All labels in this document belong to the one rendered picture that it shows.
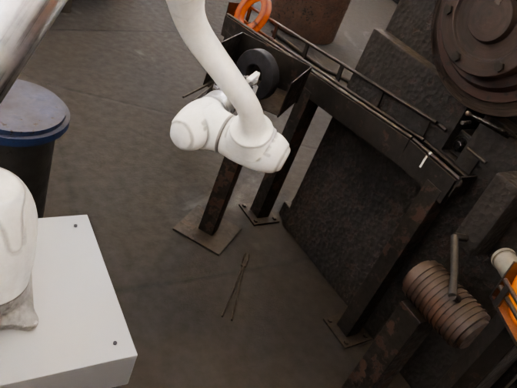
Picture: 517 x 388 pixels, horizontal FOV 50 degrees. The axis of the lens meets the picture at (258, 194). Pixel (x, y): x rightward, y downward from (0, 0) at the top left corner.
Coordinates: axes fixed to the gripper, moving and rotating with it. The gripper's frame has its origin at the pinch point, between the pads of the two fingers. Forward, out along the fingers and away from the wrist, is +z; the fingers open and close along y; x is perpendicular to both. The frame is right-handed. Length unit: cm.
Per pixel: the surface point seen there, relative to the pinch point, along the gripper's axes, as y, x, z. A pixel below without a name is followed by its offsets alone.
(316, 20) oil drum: -45, -73, 263
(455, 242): 71, -7, -15
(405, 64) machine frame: 36.9, 13.0, 30.7
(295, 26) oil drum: -57, -82, 258
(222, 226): 4, -69, 12
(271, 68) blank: 3.2, 4.1, 4.2
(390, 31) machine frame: 27, 15, 45
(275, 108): 8.6, -8.3, 5.6
